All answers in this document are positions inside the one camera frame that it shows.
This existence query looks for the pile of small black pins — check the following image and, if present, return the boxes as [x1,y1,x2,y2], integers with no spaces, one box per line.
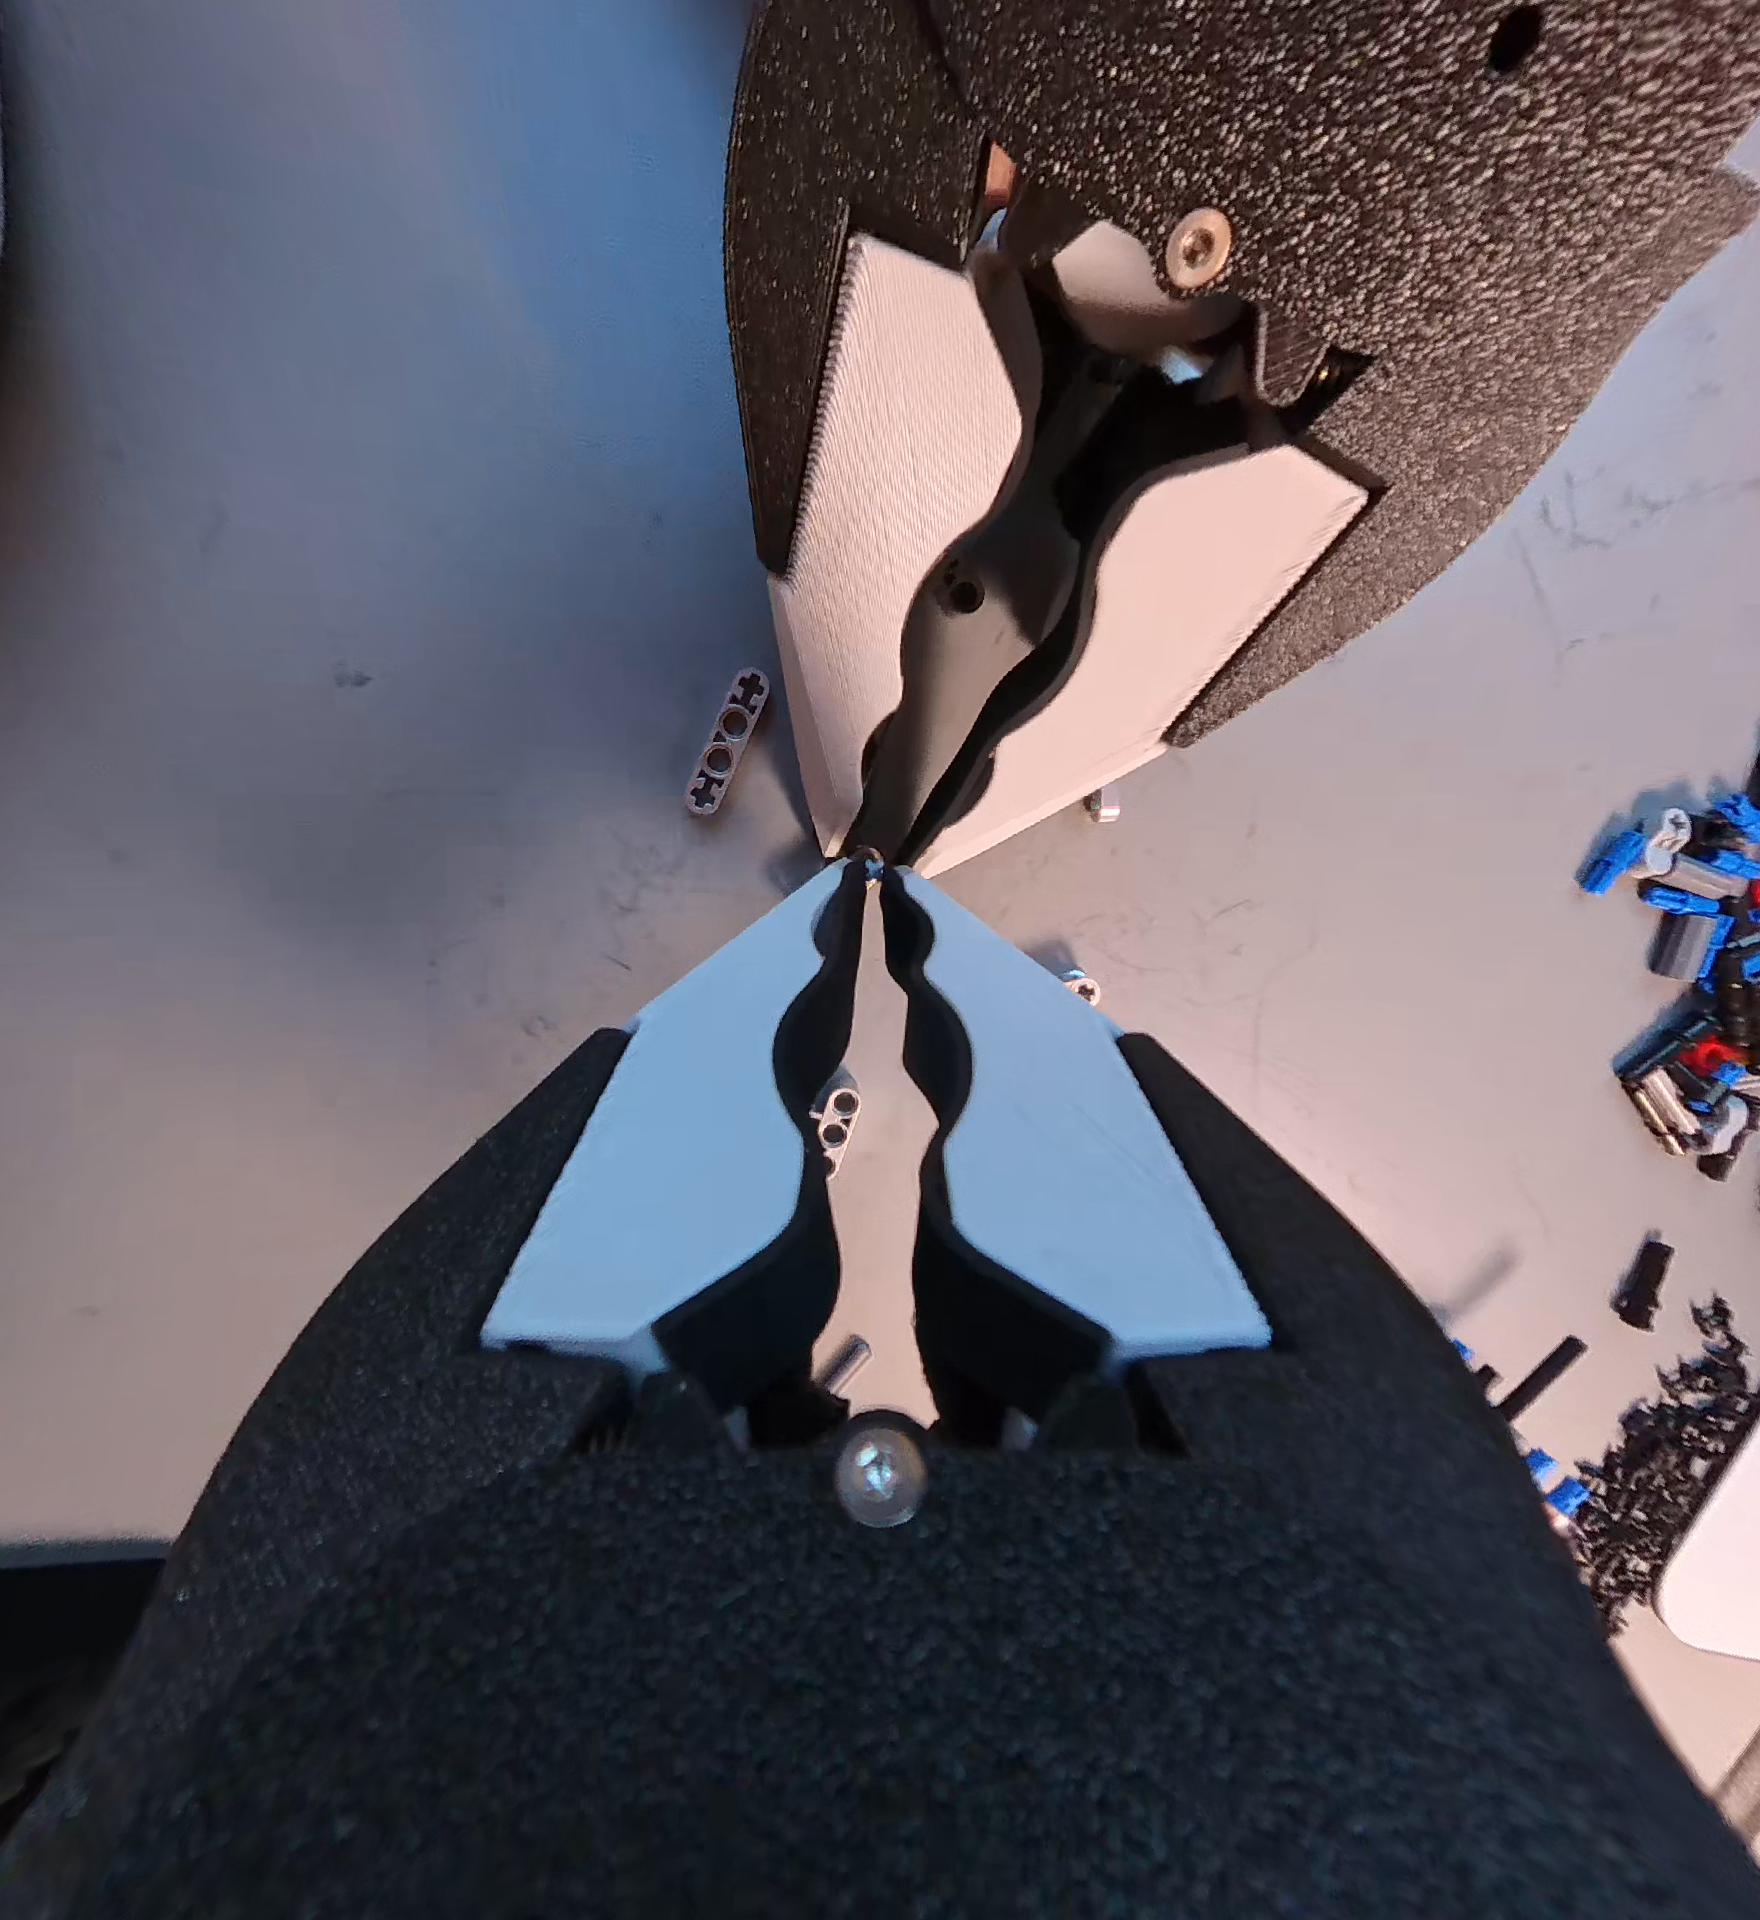
[1571,1296,1760,1631]

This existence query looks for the transparent engine block assembly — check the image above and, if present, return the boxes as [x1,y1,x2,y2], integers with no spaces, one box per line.
[1448,1331,1600,1521]

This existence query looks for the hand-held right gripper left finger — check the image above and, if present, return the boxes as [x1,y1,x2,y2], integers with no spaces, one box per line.
[482,861,882,1447]

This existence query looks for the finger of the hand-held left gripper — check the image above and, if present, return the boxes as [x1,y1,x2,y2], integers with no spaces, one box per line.
[900,439,1377,881]
[765,231,1043,858]

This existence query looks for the pile of small coloured connectors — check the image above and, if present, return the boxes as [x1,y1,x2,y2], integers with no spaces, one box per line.
[1576,741,1760,1180]

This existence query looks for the scattered chrome beams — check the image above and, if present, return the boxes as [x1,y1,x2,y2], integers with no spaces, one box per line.
[682,663,1129,1181]

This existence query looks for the black mesh pad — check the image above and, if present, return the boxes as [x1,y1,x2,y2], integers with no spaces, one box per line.
[0,1552,171,1891]

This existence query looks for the grey desk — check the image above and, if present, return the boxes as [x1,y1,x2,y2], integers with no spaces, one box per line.
[0,0,1760,1862]

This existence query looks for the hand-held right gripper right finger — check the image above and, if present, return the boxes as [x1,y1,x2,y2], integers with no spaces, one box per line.
[880,867,1273,1447]

